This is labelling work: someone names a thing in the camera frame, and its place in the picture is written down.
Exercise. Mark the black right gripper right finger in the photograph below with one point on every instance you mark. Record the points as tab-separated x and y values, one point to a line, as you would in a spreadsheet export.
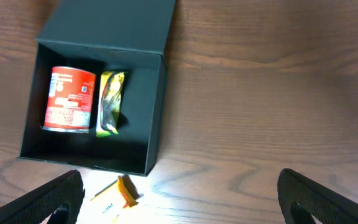
303	200

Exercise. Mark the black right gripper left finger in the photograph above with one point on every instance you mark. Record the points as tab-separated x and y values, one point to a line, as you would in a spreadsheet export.
57	201

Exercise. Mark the red Pringles can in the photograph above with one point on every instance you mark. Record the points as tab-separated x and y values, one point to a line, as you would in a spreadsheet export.
70	100

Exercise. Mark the green yellow snack bar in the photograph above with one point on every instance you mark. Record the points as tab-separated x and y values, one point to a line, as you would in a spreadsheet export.
109	102

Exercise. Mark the yellow cracker packet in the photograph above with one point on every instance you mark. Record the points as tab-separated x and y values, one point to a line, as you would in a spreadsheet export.
107	204

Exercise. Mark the black open gift box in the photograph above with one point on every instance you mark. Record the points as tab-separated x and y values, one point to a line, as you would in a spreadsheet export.
99	36

